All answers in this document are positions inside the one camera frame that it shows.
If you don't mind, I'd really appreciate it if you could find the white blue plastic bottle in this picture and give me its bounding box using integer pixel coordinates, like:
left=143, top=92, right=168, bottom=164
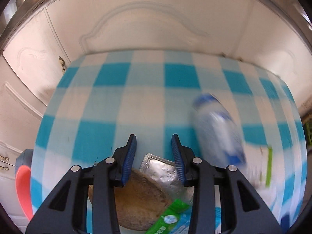
left=192, top=93, right=246, bottom=168

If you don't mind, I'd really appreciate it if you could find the blue denim stool cushion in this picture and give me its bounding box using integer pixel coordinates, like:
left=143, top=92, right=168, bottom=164
left=15, top=149, right=33, bottom=170

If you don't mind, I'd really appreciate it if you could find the silver foil wrapper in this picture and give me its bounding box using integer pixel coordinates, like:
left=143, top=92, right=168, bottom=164
left=139, top=153, right=194, bottom=205

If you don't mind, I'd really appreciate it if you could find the red plastic trash bin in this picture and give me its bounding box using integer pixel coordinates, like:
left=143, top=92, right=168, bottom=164
left=15, top=165, right=33, bottom=221

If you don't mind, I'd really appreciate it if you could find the brown potato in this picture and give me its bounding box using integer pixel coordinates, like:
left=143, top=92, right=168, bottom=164
left=88, top=167, right=174, bottom=231

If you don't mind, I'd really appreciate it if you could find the blue white checkered tablecloth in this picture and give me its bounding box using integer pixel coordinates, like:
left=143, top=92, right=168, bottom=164
left=31, top=50, right=307, bottom=228

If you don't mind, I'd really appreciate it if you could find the blue cartoon snack bag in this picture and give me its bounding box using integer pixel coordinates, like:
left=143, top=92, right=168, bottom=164
left=145, top=199, right=223, bottom=234

